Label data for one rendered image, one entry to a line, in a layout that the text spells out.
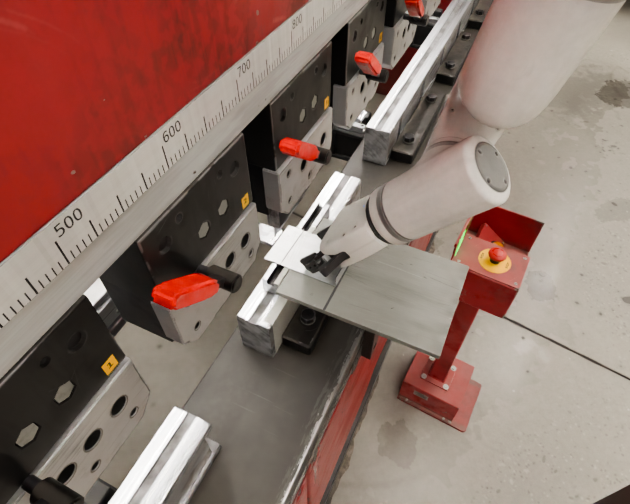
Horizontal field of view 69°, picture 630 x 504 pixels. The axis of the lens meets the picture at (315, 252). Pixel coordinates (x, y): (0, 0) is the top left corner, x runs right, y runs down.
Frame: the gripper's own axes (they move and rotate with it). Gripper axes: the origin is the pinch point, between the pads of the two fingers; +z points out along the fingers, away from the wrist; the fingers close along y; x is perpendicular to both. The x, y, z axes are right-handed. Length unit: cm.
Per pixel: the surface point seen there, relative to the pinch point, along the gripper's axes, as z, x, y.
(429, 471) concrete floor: 55, 93, -10
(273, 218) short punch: -3.8, -10.2, 5.0
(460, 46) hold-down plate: 9, 8, -105
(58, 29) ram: -34, -31, 29
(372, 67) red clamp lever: -22.3, -15.5, -9.4
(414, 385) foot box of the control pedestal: 55, 75, -30
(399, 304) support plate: -7.7, 12.7, 3.1
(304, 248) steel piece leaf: 3.9, -1.2, -0.8
